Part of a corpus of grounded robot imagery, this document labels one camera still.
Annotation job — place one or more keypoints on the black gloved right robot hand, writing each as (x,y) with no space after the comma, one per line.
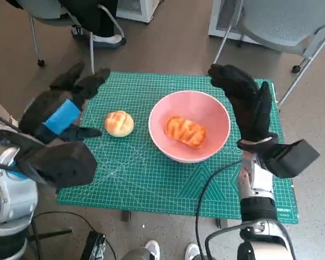
(252,113)

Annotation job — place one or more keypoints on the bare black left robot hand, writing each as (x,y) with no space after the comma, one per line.
(40,113)

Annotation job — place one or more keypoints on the rectangular toy bread loaf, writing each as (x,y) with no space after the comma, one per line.
(185,131)

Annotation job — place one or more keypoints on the round toy bread bun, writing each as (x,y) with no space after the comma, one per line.
(119,124)

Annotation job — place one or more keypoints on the pink bowl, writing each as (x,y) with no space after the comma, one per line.
(162,140)

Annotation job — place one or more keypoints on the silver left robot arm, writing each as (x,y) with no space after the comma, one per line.
(10,189)

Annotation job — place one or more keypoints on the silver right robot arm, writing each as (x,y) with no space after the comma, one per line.
(260,178)

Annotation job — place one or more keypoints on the grey mesh-back chair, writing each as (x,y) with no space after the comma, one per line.
(284,21)

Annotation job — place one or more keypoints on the white appliance with grille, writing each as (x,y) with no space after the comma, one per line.
(220,19)

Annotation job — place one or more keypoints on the black floor bar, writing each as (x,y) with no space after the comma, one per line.
(54,234)

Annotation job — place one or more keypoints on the green cutting mat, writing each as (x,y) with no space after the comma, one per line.
(140,184)

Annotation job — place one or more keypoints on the black floor device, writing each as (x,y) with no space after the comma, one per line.
(93,245)

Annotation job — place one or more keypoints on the white shoe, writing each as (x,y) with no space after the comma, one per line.
(152,249)
(192,252)

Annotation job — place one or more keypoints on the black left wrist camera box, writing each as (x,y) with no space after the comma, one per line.
(62,165)

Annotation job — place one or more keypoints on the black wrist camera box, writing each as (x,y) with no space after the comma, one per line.
(292,158)
(62,165)

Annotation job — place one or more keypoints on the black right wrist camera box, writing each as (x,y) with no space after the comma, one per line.
(292,158)

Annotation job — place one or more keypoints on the grey chair with metal frame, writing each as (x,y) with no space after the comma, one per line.
(48,16)

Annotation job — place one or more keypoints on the black table bracket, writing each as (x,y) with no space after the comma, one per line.
(221,222)
(125,216)

